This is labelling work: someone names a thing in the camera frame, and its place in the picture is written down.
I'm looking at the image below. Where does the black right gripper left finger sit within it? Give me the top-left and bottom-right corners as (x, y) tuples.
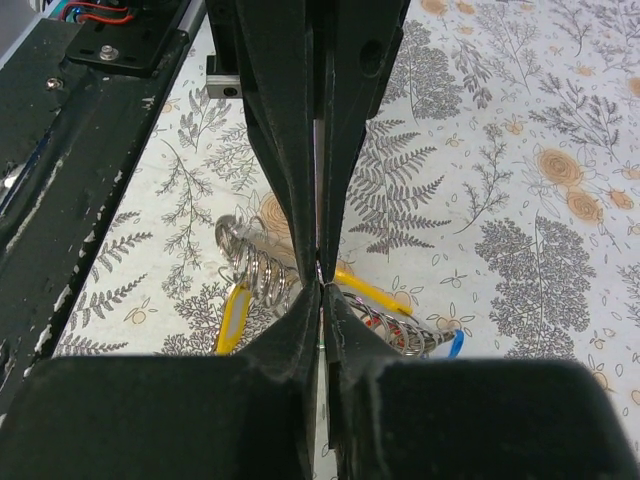
(1, 283), (320, 479)

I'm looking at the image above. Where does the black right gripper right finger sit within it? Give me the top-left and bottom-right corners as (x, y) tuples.
(322, 284), (640, 480)

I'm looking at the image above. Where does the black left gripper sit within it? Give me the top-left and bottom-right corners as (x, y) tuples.
(205, 0), (409, 280)

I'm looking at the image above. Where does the blue tag ring key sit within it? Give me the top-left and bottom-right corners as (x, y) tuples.
(430, 329), (465, 359)

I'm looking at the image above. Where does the yellow tag key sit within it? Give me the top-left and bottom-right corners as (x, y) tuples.
(213, 284), (251, 355)

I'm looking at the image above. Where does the numbered keyring organizer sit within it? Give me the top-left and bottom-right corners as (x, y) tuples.
(214, 214), (441, 358)

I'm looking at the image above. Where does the red tag key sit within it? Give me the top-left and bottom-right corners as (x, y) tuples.
(362, 315), (404, 342)

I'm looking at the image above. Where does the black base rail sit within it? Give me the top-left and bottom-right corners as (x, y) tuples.
(1, 1), (205, 410)

